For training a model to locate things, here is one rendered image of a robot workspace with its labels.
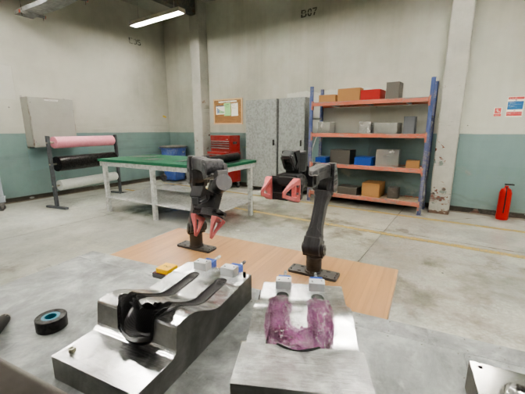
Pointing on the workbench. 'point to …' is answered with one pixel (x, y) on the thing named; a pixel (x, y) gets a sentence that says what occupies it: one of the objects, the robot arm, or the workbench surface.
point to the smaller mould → (493, 380)
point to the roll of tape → (51, 321)
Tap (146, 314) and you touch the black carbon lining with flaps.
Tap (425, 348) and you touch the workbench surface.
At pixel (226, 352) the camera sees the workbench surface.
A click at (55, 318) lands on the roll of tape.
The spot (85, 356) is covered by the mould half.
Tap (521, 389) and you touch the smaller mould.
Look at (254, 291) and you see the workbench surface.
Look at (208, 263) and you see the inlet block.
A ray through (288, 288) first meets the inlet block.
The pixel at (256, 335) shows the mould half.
